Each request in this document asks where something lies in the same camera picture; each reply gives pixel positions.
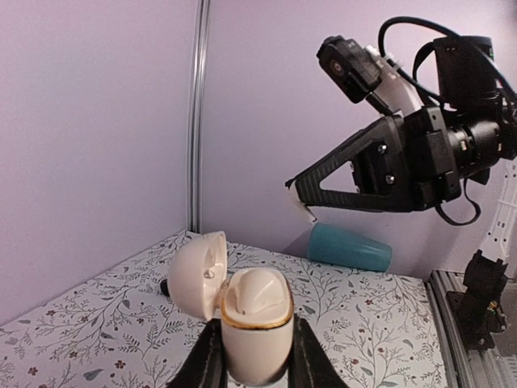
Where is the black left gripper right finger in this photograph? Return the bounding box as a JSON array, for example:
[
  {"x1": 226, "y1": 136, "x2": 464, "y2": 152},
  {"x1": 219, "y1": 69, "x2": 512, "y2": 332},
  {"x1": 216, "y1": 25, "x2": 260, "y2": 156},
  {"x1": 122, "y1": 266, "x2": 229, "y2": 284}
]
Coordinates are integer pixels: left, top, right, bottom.
[{"x1": 288, "y1": 315, "x2": 343, "y2": 388}]

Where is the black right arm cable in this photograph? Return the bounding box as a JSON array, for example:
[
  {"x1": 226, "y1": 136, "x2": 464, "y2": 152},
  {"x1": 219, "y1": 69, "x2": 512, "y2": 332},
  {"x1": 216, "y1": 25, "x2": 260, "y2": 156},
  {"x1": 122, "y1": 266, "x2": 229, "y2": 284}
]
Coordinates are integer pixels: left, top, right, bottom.
[{"x1": 377, "y1": 15, "x2": 517, "y2": 226}]

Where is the teal cup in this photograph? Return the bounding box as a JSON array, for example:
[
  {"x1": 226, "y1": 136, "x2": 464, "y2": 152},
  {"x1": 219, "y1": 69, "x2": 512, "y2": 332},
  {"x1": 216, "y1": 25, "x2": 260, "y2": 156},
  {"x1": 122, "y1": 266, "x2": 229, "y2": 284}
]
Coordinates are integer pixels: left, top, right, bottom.
[{"x1": 306, "y1": 223, "x2": 393, "y2": 272}]

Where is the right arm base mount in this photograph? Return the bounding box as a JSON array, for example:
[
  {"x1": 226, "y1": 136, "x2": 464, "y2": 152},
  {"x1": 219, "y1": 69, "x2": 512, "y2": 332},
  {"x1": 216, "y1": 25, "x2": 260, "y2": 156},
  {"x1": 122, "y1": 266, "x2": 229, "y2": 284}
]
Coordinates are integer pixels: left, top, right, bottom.
[{"x1": 446, "y1": 250, "x2": 508, "y2": 351}]

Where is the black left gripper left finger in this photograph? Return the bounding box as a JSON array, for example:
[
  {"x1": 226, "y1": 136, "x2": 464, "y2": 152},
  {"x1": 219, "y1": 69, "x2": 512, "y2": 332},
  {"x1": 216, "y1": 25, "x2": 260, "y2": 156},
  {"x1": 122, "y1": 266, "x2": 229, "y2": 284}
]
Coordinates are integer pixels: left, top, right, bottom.
[{"x1": 169, "y1": 321, "x2": 225, "y2": 388}]

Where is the cream earbud with stem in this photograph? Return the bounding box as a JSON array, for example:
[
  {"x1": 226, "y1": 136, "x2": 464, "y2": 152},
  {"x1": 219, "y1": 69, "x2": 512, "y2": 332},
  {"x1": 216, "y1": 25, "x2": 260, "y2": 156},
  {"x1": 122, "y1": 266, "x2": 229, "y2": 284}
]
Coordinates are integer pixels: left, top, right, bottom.
[{"x1": 288, "y1": 186, "x2": 317, "y2": 224}]

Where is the aluminium front rail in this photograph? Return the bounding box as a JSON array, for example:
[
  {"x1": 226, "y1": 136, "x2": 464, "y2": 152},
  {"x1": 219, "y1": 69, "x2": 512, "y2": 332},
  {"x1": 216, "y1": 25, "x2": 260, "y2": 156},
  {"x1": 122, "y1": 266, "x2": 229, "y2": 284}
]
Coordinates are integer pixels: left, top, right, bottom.
[{"x1": 426, "y1": 271, "x2": 516, "y2": 387}]

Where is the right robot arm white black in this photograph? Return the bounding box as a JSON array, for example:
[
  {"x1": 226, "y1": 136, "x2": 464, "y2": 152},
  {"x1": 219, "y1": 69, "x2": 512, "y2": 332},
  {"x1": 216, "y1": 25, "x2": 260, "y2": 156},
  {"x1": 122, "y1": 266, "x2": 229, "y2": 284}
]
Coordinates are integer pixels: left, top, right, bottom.
[{"x1": 286, "y1": 36, "x2": 516, "y2": 213}]

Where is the cream earbud charging case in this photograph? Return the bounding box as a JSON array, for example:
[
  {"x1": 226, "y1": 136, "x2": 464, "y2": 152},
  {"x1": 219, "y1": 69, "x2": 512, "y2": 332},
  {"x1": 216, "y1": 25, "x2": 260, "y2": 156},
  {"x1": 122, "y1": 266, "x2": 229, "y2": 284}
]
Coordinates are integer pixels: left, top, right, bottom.
[{"x1": 166, "y1": 231, "x2": 294, "y2": 386}]

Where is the right aluminium frame post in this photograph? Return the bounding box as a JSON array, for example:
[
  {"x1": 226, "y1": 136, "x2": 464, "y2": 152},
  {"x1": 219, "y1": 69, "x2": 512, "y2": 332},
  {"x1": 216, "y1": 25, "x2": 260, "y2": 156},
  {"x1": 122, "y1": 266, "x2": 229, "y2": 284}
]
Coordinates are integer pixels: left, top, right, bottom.
[{"x1": 187, "y1": 0, "x2": 212, "y2": 233}]

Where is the black closed earbud case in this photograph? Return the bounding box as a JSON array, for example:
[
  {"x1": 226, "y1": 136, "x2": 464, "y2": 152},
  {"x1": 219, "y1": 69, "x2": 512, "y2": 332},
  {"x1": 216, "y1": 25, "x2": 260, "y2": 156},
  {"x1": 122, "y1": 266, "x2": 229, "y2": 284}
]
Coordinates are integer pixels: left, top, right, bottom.
[{"x1": 160, "y1": 280, "x2": 170, "y2": 297}]

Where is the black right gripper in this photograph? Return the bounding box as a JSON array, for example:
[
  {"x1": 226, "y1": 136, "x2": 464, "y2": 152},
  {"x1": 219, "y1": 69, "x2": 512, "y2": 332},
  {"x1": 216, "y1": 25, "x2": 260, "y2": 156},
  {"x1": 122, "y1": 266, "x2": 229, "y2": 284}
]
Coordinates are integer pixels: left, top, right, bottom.
[{"x1": 285, "y1": 107, "x2": 461, "y2": 213}]

